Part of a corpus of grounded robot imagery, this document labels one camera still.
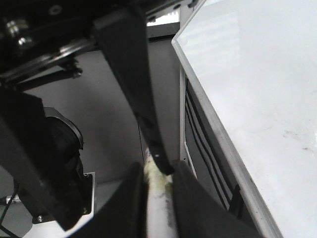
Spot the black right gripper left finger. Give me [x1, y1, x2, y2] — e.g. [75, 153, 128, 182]
[70, 162, 147, 238]

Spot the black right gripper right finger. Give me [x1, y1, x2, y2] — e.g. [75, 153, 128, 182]
[173, 161, 261, 238]

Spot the white black-tip whiteboard marker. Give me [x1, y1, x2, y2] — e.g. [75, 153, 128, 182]
[144, 148, 179, 238]

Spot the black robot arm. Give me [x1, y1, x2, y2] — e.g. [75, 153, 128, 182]
[0, 0, 259, 238]

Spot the white whiteboard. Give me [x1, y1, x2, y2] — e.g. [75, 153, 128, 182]
[172, 0, 317, 238]

